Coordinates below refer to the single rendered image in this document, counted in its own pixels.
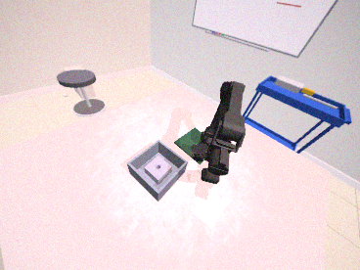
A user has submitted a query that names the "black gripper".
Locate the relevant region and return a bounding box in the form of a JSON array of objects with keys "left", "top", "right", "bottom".
[{"left": 201, "top": 137, "right": 220, "bottom": 184}]

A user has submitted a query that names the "pale pink square plate with hole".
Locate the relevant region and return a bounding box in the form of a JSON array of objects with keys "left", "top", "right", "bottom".
[{"left": 144, "top": 156, "right": 172, "bottom": 184}]

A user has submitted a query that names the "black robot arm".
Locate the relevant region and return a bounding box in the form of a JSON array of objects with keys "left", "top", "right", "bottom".
[{"left": 192, "top": 81, "right": 246, "bottom": 176}]

